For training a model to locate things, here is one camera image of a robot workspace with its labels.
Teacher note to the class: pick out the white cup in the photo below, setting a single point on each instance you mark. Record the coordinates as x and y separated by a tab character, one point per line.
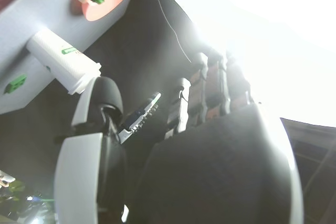
60	56

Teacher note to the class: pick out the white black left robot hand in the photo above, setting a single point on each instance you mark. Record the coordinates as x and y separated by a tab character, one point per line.
215	171

